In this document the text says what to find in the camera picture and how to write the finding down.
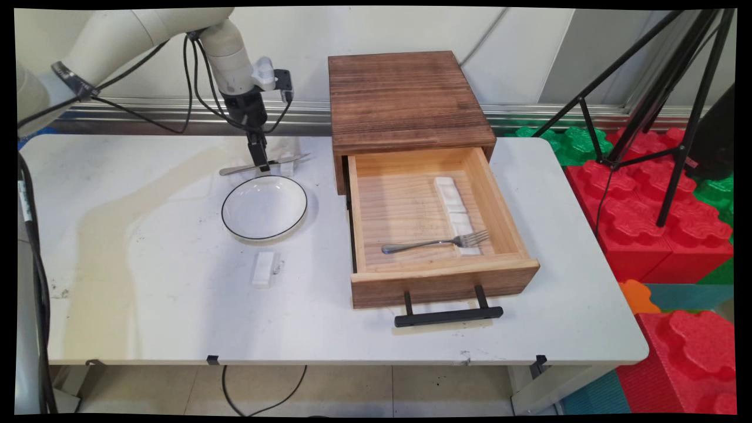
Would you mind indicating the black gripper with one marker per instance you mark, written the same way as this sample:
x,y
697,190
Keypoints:
x,y
247,108

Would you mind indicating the silver serrated table knife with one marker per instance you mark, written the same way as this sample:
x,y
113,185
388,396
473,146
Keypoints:
x,y
235,170

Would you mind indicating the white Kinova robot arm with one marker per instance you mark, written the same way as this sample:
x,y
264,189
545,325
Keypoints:
x,y
117,35

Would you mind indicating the white ceramic cutlery rest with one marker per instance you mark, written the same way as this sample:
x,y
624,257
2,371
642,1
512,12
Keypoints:
x,y
449,194
264,270
289,169

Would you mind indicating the white plate black rim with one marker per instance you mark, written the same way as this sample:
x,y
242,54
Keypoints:
x,y
264,208

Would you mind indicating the dark wooden drawer cabinet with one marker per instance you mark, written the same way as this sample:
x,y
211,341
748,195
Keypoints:
x,y
405,100

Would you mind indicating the silver metal fork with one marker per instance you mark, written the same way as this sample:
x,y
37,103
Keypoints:
x,y
392,248

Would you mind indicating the white foam strip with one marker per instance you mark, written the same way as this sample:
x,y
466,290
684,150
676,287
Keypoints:
x,y
462,224

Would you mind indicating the green foam block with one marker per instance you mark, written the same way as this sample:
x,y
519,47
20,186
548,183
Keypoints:
x,y
578,144
717,194

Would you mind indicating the white table leg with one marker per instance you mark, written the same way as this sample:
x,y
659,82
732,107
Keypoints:
x,y
546,390

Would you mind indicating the orange foam piece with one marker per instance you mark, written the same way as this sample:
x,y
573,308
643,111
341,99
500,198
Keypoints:
x,y
637,296

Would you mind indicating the black tripod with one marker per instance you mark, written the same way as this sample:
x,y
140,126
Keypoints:
x,y
681,150

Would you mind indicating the teal foam mat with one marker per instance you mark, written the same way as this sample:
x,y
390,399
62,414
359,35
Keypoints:
x,y
687,296

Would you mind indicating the aluminium wall rail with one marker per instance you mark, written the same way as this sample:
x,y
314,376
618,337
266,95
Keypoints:
x,y
305,114

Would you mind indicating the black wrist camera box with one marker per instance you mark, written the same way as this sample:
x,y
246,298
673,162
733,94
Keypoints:
x,y
283,82

